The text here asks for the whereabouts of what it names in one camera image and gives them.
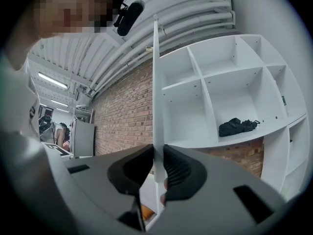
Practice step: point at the fluorescent ceiling light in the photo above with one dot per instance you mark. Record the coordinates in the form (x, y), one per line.
(52, 80)
(59, 103)
(62, 110)

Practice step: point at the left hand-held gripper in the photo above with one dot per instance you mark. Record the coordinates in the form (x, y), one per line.
(58, 149)

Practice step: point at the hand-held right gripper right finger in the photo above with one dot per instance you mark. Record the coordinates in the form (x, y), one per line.
(220, 180)

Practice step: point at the person's right hand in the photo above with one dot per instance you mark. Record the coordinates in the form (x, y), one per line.
(163, 200)

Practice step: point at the black folded umbrella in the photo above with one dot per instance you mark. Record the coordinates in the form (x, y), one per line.
(234, 127)

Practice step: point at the green sticker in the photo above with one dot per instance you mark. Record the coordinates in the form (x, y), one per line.
(283, 100)

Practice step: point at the white cabinet door ribbed glass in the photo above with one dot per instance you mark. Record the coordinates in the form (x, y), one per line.
(157, 106)

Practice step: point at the orange cushion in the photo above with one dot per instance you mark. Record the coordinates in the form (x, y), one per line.
(146, 212)

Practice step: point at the person's head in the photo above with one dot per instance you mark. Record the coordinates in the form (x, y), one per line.
(61, 8)

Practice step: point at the person's white shirt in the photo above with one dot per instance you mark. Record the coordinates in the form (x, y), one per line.
(17, 131)

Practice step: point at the white cubby shelf unit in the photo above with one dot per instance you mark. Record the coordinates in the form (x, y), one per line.
(227, 94)

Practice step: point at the black head camera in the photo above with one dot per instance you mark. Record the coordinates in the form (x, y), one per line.
(129, 18)

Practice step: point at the bundle of white ceiling pipes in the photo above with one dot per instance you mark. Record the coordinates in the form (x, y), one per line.
(195, 16)

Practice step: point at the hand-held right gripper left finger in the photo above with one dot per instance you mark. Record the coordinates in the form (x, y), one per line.
(93, 177)

